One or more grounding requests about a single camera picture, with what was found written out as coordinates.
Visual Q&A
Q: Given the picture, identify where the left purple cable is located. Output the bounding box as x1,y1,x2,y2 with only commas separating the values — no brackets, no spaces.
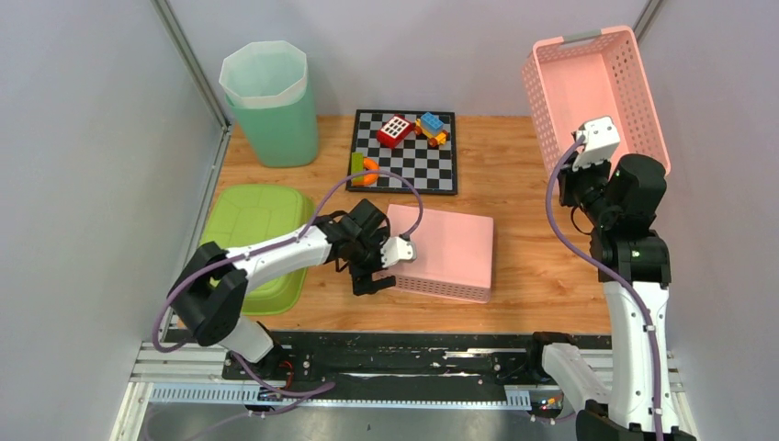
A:
151,169,426,421

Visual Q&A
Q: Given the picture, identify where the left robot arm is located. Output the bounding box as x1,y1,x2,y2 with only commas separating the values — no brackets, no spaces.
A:
167,199,415,379

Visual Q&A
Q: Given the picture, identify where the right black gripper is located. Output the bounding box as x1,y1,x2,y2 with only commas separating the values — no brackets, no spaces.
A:
555,147,615,227

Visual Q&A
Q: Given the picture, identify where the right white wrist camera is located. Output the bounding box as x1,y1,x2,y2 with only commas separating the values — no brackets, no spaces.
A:
572,116,621,172

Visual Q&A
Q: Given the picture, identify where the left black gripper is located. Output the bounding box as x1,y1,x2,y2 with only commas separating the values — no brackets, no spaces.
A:
348,228,396,295

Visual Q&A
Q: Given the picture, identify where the green bin with white liner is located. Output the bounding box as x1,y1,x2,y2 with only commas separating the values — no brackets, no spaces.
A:
219,40,319,168

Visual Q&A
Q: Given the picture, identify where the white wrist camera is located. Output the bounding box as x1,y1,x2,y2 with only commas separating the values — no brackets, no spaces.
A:
572,116,621,172
380,236,417,268

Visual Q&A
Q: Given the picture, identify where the large green plastic container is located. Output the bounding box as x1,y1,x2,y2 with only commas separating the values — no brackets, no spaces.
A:
198,184,315,316

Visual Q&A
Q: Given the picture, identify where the black grey checkerboard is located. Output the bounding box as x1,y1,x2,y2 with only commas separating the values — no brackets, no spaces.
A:
350,109,458,196

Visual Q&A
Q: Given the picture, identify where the orange arch toy block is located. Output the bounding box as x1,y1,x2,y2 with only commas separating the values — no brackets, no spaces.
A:
361,157,379,187

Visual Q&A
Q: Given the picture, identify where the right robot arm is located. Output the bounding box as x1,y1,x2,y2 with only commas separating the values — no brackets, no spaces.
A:
524,151,694,440

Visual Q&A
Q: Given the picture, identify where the pink perforated plastic basket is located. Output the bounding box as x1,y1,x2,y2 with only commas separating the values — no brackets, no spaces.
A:
380,208,495,303

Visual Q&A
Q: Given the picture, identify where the green flat toy brick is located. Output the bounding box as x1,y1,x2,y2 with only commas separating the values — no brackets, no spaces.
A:
350,152,365,187

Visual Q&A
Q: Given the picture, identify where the red window toy brick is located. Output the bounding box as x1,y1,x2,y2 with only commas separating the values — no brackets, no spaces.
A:
376,114,415,149

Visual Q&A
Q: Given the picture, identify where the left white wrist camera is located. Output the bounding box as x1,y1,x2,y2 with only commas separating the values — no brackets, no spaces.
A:
380,236,417,268

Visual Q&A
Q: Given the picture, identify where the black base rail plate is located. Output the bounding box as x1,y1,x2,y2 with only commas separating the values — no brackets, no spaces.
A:
164,329,613,404

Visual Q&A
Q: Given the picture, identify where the blue yellow toy car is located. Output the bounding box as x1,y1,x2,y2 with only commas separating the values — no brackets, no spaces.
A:
414,112,450,148

